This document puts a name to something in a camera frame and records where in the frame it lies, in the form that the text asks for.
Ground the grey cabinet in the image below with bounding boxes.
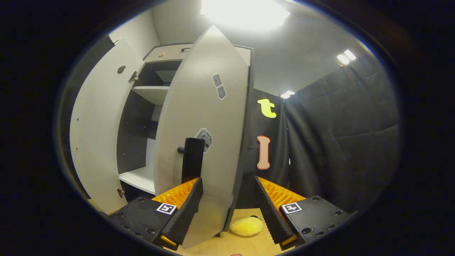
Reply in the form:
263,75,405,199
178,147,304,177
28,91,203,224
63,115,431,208
117,43,253,208

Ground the yellow plush toy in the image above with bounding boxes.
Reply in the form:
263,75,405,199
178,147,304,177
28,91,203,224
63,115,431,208
229,215,264,237

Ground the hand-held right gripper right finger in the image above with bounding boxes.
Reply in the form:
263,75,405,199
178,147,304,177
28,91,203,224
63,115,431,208
254,175,351,251

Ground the grey cabinet door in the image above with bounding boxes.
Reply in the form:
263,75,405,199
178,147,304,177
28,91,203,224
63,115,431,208
154,25,255,249
69,39,145,215

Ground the large ceiling light panel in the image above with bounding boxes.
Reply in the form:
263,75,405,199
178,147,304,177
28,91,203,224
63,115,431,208
200,0,291,31

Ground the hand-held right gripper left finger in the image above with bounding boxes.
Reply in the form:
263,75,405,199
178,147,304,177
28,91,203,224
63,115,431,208
108,177,204,250

